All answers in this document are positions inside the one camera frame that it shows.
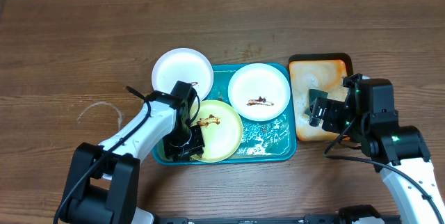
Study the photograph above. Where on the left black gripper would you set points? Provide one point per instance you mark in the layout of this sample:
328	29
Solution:
196	147

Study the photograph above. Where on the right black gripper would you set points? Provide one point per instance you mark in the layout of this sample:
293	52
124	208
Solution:
332	113

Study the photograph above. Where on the dark green sponge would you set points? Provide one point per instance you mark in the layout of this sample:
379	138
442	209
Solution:
317	95

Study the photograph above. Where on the yellow plate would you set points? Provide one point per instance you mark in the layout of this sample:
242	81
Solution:
222	130

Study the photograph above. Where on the white plate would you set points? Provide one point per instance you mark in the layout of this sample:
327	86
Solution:
259	92
183	64

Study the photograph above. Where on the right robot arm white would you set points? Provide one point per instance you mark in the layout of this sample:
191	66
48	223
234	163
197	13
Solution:
400	155

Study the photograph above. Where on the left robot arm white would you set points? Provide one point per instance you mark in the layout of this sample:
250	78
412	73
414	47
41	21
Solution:
102	183

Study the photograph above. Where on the black tray with soapy water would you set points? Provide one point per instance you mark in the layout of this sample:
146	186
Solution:
322	72

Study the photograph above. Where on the teal plastic tray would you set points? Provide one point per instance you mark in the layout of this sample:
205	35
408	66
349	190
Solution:
271	140

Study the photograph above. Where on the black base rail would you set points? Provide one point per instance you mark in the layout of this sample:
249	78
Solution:
308	219

